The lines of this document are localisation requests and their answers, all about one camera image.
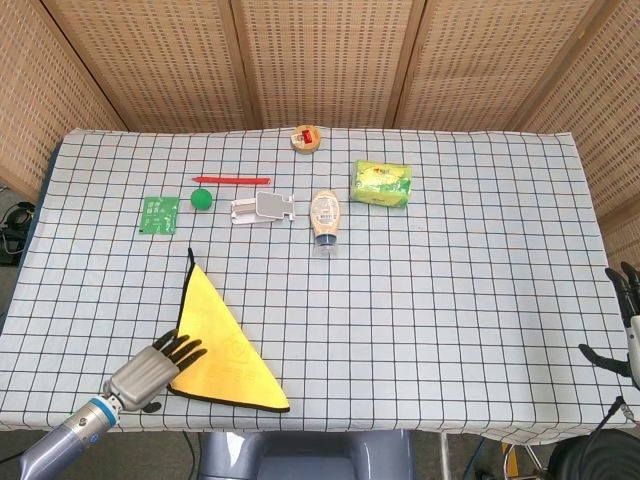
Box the green sachet packet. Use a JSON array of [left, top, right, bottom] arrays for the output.
[[139, 195, 181, 236]]

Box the beige sauce squeeze bottle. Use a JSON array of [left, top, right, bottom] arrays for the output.
[[309, 189, 343, 259]]

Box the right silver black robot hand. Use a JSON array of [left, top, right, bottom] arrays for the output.
[[578, 260, 640, 389]]

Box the black and yellow cloth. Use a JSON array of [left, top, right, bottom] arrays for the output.
[[166, 247, 291, 414]]

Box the white folding phone stand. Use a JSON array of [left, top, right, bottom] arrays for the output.
[[230, 190, 296, 227]]

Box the black cable with plug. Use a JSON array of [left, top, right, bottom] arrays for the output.
[[582, 396, 632, 480]]

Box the white black checked tablecloth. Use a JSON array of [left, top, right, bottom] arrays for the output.
[[0, 127, 640, 446]]

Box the black equipment on floor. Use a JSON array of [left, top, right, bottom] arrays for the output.
[[0, 199, 37, 267]]

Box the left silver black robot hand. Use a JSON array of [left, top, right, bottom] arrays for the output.
[[102, 329, 209, 414]]

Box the green ball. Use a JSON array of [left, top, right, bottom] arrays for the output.
[[190, 187, 215, 212]]

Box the black round stool seat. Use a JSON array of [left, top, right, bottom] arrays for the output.
[[549, 433, 640, 480]]

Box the woven rattan folding screen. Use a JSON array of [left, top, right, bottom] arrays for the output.
[[0, 0, 640, 261]]

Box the red stick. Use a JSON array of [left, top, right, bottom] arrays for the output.
[[193, 174, 273, 186]]

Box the grey robot torso base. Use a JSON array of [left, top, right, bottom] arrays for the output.
[[199, 429, 416, 480]]

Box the green yellow tissue pack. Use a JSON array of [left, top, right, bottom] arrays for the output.
[[349, 159, 415, 208]]

